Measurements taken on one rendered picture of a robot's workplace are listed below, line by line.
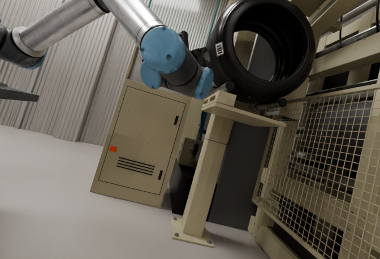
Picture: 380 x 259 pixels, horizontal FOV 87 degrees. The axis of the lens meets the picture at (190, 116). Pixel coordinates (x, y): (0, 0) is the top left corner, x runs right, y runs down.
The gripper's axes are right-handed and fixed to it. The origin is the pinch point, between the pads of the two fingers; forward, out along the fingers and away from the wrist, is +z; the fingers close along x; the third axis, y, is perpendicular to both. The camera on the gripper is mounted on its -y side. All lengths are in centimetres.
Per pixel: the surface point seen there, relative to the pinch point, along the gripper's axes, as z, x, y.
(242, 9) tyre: 27.2, 11.5, -11.3
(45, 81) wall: 48, -298, -68
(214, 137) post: 21, -30, 50
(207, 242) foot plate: -13, -40, 104
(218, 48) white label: 13.7, -0.7, 1.1
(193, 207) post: -6, -46, 84
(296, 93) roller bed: 63, 16, 46
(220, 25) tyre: 19.5, 1.9, -8.7
